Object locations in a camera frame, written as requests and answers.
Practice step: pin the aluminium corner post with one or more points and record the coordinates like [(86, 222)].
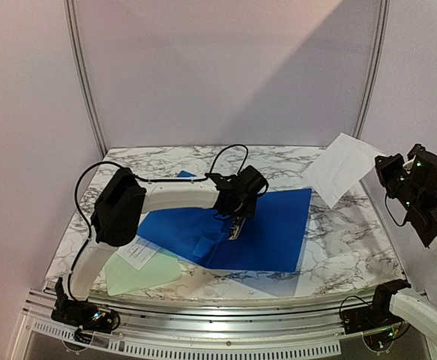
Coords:
[(83, 78), (373, 67)]

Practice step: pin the left aluminium corner post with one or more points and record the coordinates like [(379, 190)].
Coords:
[(83, 78)]

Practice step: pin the aluminium front rail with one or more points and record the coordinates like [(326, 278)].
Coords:
[(275, 328)]

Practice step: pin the right aluminium corner post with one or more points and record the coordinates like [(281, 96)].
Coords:
[(373, 67)]

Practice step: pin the green translucent clipboard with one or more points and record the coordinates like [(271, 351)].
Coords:
[(122, 278)]

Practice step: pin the metal folder clip mechanism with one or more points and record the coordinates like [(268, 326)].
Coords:
[(235, 228)]

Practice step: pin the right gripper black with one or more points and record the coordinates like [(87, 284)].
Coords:
[(384, 165)]

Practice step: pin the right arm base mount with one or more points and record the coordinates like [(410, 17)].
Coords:
[(378, 326)]

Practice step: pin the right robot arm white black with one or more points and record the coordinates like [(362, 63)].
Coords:
[(412, 180)]

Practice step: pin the printed white paper sheet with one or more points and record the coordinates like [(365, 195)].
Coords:
[(138, 252)]

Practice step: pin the blue file folder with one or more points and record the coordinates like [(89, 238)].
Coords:
[(271, 241)]

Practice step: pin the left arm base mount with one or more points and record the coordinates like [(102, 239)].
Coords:
[(86, 317)]

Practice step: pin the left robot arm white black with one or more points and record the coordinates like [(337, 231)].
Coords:
[(117, 211)]

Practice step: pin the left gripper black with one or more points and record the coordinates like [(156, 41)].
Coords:
[(249, 213)]

